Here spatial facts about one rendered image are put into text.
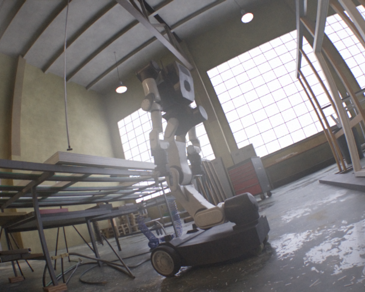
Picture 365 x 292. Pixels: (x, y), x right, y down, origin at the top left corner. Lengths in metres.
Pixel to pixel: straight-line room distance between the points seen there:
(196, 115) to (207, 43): 10.20
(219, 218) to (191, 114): 0.67
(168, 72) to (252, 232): 1.17
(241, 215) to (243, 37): 10.29
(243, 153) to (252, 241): 7.52
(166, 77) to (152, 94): 0.21
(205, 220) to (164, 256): 0.33
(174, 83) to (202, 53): 9.79
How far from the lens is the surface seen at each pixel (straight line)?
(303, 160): 8.98
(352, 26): 1.86
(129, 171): 1.99
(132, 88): 12.75
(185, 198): 1.41
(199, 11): 10.87
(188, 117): 1.43
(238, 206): 1.25
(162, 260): 1.37
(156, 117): 1.33
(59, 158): 1.47
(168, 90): 1.51
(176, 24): 10.92
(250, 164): 4.79
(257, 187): 4.78
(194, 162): 1.63
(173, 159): 1.46
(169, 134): 1.45
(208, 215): 1.30
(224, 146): 8.90
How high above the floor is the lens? 0.38
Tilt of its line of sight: 16 degrees up
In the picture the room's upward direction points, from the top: 18 degrees counter-clockwise
